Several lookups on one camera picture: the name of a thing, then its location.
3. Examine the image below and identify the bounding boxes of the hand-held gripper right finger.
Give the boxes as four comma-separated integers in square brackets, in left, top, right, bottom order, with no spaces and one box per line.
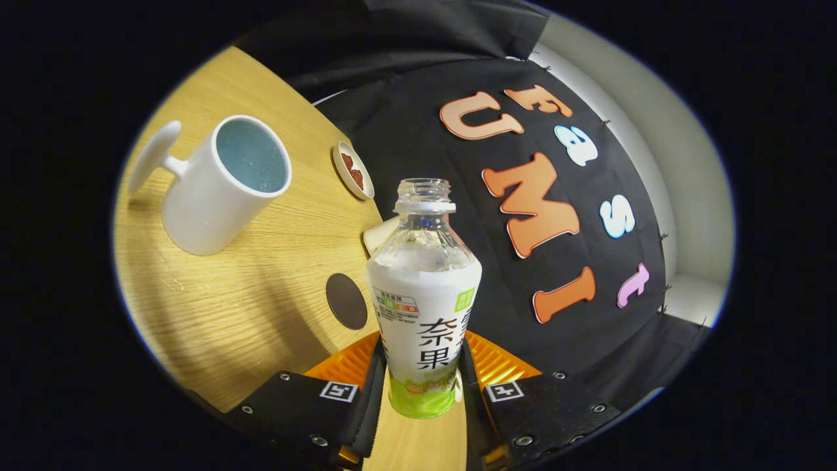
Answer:
[457,330,622,469]

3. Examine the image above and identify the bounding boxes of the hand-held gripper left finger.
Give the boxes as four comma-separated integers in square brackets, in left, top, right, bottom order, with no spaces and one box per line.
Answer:
[226,330,387,469]

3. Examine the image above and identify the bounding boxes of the dark brown round coaster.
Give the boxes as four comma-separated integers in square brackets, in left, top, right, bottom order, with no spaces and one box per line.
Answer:
[326,273,369,331]

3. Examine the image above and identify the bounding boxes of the clear juice bottle white label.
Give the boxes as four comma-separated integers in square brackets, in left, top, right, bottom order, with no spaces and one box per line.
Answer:
[365,178,483,420]

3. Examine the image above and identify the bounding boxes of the white cup with disc handle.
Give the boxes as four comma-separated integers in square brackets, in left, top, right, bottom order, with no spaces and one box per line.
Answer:
[128,115,293,256]

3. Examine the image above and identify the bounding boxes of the wooden table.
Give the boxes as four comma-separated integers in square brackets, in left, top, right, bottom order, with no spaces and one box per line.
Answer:
[112,46,469,471]

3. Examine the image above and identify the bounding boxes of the cream toaster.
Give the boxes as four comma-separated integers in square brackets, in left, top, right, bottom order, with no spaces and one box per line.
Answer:
[363,216,401,257]

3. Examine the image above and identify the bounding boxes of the white round plate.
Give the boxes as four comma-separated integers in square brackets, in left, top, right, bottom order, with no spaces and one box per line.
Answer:
[332,141,375,200]

